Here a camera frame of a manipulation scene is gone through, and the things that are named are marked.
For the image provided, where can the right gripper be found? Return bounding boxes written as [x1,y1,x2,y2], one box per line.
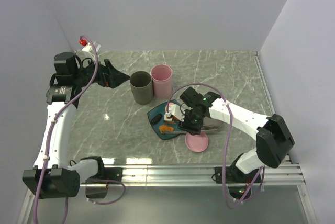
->
[177,108,205,136]

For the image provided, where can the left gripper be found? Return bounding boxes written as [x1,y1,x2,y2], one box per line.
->
[73,55,129,88]

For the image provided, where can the metal serving tongs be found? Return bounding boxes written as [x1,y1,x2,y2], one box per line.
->
[171,125,222,135]

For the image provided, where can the orange fried chicken piece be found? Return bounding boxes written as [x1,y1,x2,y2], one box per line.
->
[159,125,174,134]

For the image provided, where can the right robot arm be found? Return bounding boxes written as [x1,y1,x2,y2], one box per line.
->
[178,87,295,183]

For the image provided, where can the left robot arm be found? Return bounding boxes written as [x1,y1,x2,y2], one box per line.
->
[23,52,130,199]

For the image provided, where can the grey round lid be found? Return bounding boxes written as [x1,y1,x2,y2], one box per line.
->
[202,117,223,130]

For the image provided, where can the grey cylindrical container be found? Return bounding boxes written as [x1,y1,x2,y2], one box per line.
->
[130,71,154,105]

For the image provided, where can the sushi roll piece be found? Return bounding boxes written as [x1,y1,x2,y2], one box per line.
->
[164,120,176,126]

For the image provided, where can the teal square plate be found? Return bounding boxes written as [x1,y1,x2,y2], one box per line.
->
[147,102,180,140]

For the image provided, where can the dark seaweed roll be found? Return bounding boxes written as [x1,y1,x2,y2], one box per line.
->
[150,114,163,125]

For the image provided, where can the pink cylindrical container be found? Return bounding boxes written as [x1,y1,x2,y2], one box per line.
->
[151,64,173,98]

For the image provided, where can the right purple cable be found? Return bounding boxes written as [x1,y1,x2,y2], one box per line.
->
[165,83,265,209]

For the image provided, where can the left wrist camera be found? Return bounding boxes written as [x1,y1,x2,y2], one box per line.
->
[79,39,101,53]

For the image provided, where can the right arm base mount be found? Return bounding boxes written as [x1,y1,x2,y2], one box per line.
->
[211,166,261,199]

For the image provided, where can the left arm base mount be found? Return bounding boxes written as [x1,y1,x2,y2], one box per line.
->
[84,167,124,200]

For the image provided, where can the aluminium rail frame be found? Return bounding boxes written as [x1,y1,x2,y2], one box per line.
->
[17,51,319,224]

